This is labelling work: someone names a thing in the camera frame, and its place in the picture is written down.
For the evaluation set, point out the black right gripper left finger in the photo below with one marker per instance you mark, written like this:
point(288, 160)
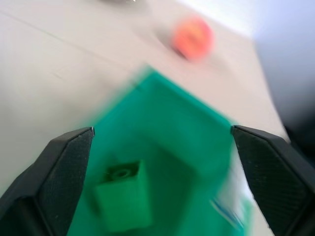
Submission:
point(56, 177)

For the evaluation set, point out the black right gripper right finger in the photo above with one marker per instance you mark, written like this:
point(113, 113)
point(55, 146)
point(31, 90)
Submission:
point(275, 177)

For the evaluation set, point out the green toy block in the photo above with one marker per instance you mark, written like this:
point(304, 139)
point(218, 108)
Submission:
point(125, 196)

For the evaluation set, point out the teal plastic bin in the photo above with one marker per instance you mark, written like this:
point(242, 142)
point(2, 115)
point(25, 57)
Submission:
point(177, 127)

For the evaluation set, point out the orange round object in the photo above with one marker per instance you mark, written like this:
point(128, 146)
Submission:
point(193, 37)

